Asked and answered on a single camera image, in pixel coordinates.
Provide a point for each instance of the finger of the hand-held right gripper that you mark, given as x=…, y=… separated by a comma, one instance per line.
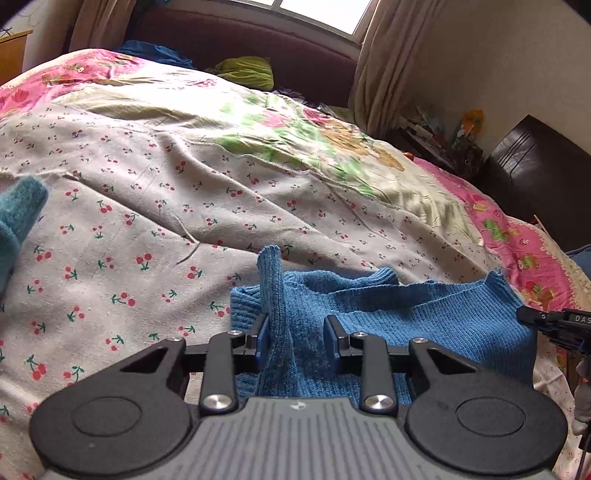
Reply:
x=538, y=317

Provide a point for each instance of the beige curtain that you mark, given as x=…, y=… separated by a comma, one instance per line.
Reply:
x=101, y=23
x=388, y=69

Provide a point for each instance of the cherry print bed sheet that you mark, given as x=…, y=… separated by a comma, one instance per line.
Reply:
x=138, y=221

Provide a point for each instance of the blue pillow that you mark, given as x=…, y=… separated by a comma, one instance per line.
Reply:
x=579, y=257

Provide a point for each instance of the blue cloth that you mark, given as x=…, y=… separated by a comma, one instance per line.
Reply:
x=147, y=50

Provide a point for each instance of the dark brown headboard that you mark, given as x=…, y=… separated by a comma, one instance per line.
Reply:
x=531, y=175

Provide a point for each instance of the pink floral quilt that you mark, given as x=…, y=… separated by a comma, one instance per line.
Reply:
x=323, y=138

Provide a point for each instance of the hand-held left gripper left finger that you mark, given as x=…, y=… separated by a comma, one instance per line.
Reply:
x=261, y=341

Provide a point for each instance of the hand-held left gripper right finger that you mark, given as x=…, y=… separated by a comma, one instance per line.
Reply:
x=330, y=339

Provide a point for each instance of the green cloth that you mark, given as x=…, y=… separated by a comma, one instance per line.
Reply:
x=244, y=71

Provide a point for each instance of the yellow toy figure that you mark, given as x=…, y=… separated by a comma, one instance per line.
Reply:
x=468, y=138

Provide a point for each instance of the wooden nightstand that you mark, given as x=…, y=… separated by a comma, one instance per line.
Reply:
x=11, y=55

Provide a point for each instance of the blue knit sweater yellow stripes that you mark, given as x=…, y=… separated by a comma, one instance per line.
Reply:
x=438, y=318

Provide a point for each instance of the teal fuzzy cloth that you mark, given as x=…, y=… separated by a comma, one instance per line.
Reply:
x=23, y=198

